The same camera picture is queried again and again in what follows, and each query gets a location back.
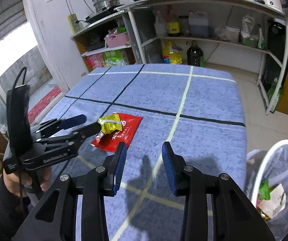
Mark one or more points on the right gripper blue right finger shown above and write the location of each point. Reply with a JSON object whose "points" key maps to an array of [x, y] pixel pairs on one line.
{"points": [[173, 165]]}

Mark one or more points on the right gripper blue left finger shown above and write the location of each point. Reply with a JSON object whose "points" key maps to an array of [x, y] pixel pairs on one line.
{"points": [[114, 166]]}

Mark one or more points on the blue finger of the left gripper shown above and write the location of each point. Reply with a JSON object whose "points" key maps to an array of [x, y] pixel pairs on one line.
{"points": [[87, 131], [72, 122]]}

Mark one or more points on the yellow wrapper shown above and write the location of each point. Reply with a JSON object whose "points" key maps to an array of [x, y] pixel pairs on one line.
{"points": [[110, 124]]}

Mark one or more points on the red foil packet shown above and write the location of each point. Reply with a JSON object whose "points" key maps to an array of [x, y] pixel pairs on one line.
{"points": [[109, 142]]}

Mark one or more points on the green snack wrapper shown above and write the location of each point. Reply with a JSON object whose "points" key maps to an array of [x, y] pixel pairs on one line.
{"points": [[264, 191]]}

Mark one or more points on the white paper cup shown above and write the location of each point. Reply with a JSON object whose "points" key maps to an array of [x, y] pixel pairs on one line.
{"points": [[269, 209]]}

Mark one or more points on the white round trash bin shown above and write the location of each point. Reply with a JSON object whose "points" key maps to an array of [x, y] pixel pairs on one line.
{"points": [[256, 164]]}

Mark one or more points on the person's left hand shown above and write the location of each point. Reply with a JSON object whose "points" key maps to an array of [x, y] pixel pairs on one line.
{"points": [[15, 180]]}

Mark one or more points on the red floor mat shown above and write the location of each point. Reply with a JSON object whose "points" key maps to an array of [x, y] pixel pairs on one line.
{"points": [[36, 110]]}

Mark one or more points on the blue checked tablecloth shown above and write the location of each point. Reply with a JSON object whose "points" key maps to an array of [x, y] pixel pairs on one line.
{"points": [[198, 110]]}

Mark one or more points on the green packaged food bag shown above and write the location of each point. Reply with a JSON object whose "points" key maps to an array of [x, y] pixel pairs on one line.
{"points": [[115, 58]]}

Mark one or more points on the pink plastic basket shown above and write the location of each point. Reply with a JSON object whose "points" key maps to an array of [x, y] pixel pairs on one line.
{"points": [[116, 40]]}

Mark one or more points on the white power strip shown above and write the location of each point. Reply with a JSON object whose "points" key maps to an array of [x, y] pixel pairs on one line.
{"points": [[73, 22]]}

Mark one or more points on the yellow cooking oil bottle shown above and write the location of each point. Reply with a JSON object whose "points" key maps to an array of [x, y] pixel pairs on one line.
{"points": [[172, 53]]}

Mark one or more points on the grey plastic bin liner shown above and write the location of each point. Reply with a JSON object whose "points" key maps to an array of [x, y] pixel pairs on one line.
{"points": [[276, 172]]}

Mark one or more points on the dark soy sauce jug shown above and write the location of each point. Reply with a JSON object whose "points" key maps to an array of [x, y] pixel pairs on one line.
{"points": [[195, 55]]}

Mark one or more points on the black induction cooker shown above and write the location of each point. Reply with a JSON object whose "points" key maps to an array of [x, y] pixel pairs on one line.
{"points": [[105, 14]]}

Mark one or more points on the stainless steel steamer pot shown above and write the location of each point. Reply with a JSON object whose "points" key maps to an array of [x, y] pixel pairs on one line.
{"points": [[105, 4]]}

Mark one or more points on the white metal shelf rack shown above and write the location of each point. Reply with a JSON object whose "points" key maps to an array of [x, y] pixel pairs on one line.
{"points": [[253, 32]]}

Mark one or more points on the yellow label vinegar bottle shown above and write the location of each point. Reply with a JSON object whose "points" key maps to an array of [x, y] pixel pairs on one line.
{"points": [[172, 23]]}

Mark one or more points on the white plastic bucket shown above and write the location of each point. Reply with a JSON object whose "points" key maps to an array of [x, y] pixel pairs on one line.
{"points": [[232, 34]]}

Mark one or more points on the translucent blue liquid jug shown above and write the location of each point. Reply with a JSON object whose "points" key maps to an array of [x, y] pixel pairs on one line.
{"points": [[198, 24]]}

